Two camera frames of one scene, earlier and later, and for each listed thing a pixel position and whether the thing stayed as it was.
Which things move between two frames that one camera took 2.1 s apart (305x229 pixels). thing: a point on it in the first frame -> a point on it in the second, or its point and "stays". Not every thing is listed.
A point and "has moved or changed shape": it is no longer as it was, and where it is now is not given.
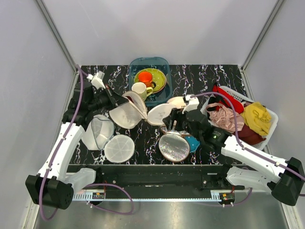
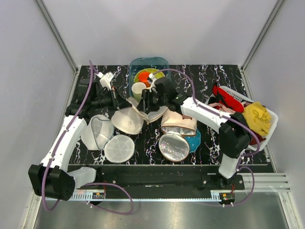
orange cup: [146, 77] stays
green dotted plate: [158, 77] stays
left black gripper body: [101, 100] stays
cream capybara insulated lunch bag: [174, 145] stays
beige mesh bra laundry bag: [128, 112] has moved or changed shape
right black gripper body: [182, 123] -> [154, 100]
